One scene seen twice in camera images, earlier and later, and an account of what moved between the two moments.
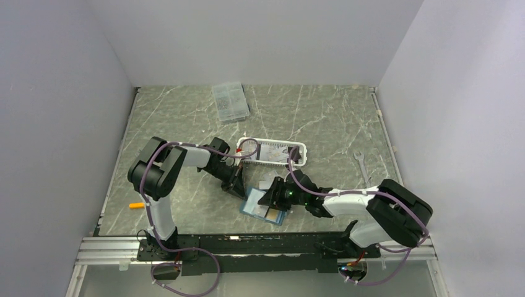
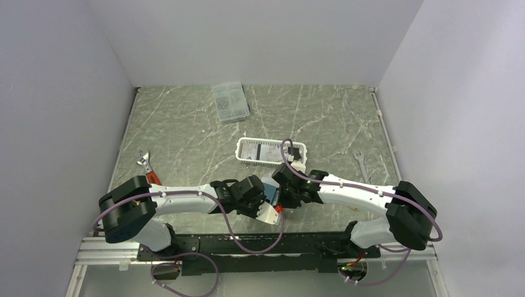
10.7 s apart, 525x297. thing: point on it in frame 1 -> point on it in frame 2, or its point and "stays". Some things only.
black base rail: (226, 253) stays
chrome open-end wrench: (360, 159) stays
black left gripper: (234, 183) -> (259, 199)
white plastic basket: (262, 151) stays
